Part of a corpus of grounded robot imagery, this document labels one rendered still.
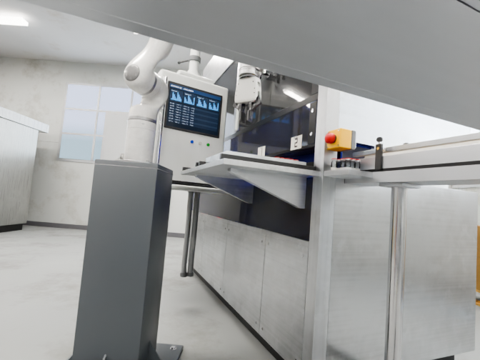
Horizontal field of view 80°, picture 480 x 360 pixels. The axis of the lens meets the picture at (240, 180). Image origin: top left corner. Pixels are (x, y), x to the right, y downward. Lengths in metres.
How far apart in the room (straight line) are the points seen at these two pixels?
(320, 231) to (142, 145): 0.79
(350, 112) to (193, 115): 1.10
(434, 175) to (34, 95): 6.45
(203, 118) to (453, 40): 1.89
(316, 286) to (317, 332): 0.17
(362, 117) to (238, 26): 1.16
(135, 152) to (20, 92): 5.71
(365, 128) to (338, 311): 0.74
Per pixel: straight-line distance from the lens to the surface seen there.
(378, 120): 1.39
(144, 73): 1.30
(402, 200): 1.10
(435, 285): 1.69
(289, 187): 1.18
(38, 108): 6.60
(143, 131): 1.28
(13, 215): 5.57
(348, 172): 1.05
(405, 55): 0.22
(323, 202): 1.15
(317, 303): 1.20
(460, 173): 0.95
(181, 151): 1.95
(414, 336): 1.64
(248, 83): 1.18
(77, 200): 5.95
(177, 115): 1.98
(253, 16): 0.18
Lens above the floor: 0.74
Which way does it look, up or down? 4 degrees up
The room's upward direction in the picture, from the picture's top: 5 degrees clockwise
